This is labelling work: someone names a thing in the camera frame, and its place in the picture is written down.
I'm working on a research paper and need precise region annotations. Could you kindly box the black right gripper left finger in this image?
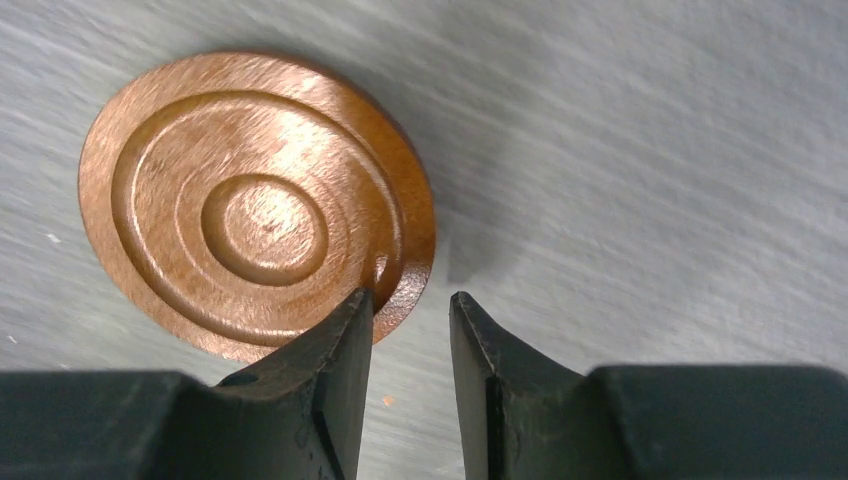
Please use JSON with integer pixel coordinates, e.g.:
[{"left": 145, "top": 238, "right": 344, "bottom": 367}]
[{"left": 1, "top": 288, "right": 373, "bottom": 479}]

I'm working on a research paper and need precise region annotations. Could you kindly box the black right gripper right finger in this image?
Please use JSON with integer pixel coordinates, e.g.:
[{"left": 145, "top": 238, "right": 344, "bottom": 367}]
[{"left": 449, "top": 292, "right": 847, "bottom": 479}]

